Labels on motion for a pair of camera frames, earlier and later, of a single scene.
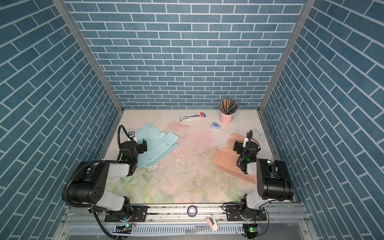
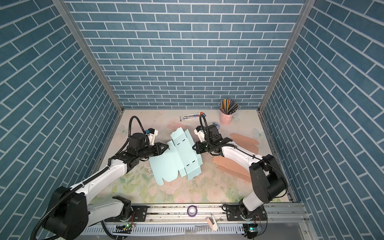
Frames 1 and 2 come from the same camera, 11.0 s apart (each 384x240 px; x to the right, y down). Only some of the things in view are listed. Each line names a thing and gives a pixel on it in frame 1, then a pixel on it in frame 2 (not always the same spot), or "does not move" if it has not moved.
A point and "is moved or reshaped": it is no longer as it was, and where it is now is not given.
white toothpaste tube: [192, 116] does not move
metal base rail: [82, 222] does not move
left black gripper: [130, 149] does not move
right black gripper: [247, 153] -> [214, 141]
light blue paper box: [158, 144] is moved or reshaped
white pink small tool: [212, 222] does not move
